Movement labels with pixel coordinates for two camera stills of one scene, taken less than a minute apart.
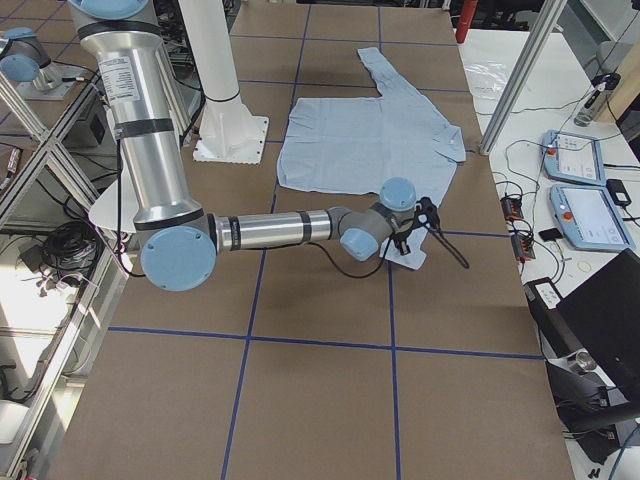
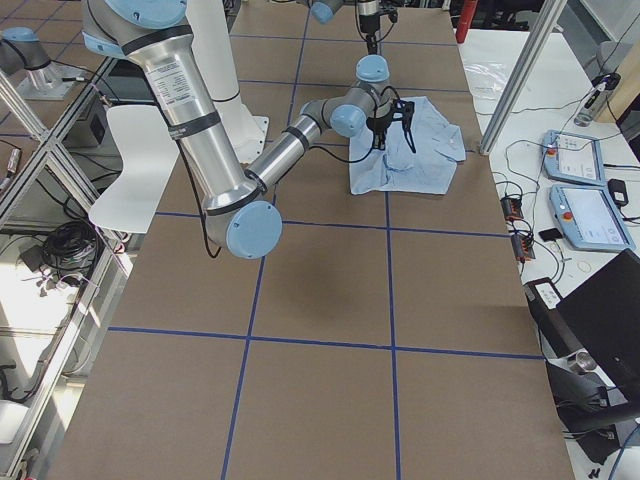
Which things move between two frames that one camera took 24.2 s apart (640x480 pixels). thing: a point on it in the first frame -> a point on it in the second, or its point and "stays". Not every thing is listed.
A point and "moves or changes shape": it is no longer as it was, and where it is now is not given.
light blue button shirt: (356, 144) moves or changes shape
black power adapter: (618, 192) stays
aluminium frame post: (549, 14) stays
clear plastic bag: (487, 80) stays
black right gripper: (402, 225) -> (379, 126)
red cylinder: (466, 20) stays
